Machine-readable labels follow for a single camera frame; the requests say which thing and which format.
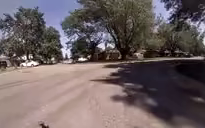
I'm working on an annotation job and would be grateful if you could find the brownish grey asphalt road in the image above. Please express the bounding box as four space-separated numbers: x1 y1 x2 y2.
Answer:
0 56 205 128

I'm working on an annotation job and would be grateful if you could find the white car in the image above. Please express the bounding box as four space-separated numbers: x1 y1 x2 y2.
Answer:
19 60 41 68

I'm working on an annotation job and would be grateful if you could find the large spreading tree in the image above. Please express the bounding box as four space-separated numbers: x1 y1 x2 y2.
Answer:
61 0 158 61

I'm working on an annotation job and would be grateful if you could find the brown house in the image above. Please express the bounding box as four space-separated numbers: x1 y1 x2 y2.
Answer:
89 48 124 62

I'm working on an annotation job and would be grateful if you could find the shaded grass verge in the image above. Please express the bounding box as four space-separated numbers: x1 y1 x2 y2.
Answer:
174 59 205 88

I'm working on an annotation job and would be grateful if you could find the broad green tree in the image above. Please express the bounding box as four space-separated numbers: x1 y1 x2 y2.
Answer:
0 5 64 64

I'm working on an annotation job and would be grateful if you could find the white vehicle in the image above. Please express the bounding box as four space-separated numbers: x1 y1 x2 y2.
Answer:
76 56 88 63

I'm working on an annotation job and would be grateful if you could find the row of trees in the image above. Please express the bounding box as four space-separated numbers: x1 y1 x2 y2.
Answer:
151 0 205 58

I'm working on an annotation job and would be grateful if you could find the robot's own part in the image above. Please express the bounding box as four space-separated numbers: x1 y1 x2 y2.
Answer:
38 121 50 128

